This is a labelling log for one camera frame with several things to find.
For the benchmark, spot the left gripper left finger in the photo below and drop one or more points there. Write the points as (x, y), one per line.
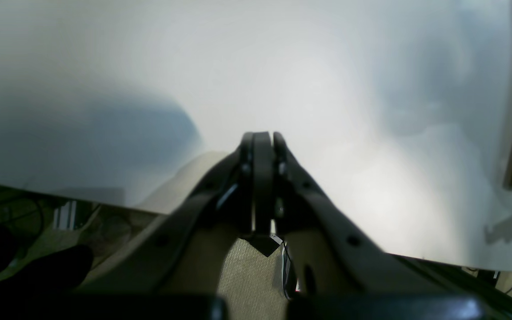
(174, 273)

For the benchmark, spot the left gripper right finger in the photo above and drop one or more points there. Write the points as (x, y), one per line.
(344, 275)

